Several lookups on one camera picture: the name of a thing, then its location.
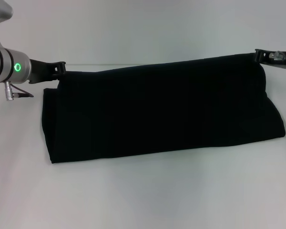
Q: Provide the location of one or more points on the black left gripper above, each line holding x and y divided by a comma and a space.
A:
41, 70

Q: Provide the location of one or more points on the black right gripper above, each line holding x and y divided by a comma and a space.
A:
268, 60

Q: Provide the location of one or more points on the black t-shirt with FREE print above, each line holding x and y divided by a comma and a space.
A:
157, 107

